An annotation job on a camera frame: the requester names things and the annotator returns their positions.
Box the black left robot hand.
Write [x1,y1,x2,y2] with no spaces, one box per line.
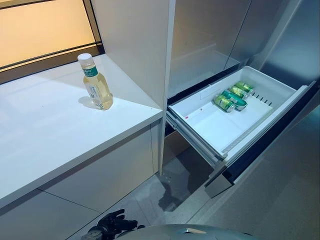
[96,209,146,239]

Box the yellow drink bottle white cap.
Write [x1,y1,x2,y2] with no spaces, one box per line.
[77,53,114,111]

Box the fridge drawer with white bin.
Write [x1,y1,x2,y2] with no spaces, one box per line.
[166,65,320,200]

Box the stainless steel fridge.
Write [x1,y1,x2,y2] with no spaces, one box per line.
[163,0,320,176]

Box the grey robot torso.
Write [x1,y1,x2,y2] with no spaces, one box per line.
[116,223,254,240]

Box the light green drink can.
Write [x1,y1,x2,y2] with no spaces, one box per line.
[234,81,255,95]
[227,85,252,101]
[213,94,236,114]

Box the white tall cabinet panel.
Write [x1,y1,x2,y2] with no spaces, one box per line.
[89,0,176,176]

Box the teal green drink can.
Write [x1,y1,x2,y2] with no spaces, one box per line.
[221,89,249,112]

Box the black framed backlit window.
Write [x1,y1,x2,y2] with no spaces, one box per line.
[0,0,105,85]

